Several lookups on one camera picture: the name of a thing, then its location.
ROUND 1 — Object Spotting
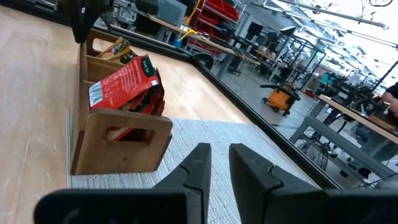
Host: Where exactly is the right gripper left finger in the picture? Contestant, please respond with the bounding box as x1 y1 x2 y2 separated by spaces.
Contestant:
152 142 212 224

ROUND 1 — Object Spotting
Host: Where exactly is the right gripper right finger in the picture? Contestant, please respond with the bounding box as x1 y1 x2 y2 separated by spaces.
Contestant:
229 143 327 224

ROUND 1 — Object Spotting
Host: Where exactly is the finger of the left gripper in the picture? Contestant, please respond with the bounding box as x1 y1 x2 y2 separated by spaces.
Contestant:
60 0 109 44

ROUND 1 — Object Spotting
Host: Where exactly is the orange tea packet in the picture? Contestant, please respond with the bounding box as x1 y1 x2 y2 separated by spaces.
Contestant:
96 36 138 65

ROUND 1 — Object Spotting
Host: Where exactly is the red tea packet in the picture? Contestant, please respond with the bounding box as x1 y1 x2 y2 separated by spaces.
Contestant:
88 55 161 111
124 70 166 116

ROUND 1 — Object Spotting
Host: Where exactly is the wooden three-compartment tray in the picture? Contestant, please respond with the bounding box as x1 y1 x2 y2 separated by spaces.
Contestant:
70 28 174 175

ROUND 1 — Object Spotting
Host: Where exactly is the grey woven placemat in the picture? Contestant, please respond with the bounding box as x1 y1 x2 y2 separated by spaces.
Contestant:
67 118 320 224

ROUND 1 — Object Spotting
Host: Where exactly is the orange black shop vacuum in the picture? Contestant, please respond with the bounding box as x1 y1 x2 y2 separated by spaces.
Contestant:
260 83 302 116

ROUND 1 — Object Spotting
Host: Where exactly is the grey workbench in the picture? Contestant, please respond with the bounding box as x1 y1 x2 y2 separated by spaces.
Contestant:
289 95 398 180

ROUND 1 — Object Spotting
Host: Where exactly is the red storage bin rack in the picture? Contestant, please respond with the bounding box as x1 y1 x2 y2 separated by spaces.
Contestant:
186 0 240 55

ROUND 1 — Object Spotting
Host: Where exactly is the person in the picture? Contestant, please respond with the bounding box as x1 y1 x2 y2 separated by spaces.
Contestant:
354 81 398 161

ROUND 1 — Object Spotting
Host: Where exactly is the black wire floor fan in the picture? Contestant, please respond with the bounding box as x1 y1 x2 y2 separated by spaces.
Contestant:
294 138 330 172

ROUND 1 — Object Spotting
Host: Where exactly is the yellow cable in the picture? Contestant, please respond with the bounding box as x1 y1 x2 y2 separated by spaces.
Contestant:
177 0 203 41

